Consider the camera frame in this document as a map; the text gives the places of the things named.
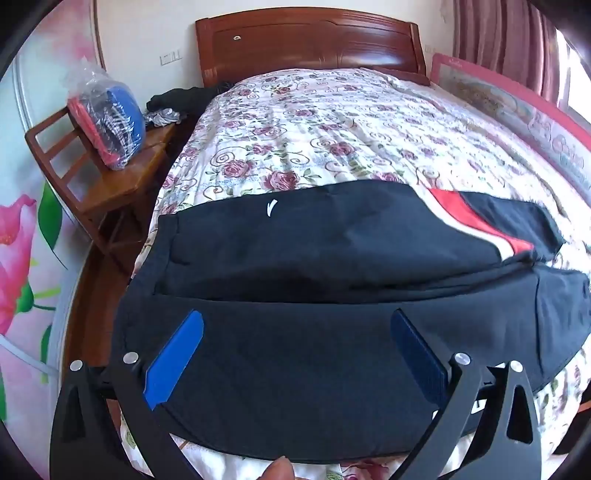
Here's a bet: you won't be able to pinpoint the wooden chair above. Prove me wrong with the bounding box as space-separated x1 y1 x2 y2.
25 108 182 274

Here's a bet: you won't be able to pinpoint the person's left hand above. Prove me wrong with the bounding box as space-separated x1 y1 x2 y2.
256 456 295 480

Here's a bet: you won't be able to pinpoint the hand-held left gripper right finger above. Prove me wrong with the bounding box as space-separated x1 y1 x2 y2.
392 309 542 480

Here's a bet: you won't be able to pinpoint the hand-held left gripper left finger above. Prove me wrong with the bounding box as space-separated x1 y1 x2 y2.
51 310 204 480

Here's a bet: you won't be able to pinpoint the floral wardrobe door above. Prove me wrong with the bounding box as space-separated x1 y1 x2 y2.
0 0 109 421

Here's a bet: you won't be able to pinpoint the pink curtain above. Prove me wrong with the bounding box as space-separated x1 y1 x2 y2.
452 0 570 100

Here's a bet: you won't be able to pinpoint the plastic bag with red-blue cloth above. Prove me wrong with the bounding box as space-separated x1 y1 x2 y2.
67 66 147 170

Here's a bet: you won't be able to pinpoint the floral bed sheet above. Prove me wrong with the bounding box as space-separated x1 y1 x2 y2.
117 68 591 480

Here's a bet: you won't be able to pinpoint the wooden headboard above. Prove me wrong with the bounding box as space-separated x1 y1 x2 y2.
195 16 430 88

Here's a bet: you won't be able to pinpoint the dark clothes pile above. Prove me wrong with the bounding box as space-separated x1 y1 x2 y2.
146 83 234 128

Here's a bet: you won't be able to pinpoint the pink bed guard rail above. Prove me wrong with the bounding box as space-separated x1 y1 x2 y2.
430 52 591 186

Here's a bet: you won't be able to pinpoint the black pants with red stripe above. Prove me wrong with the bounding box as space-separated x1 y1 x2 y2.
113 180 591 467

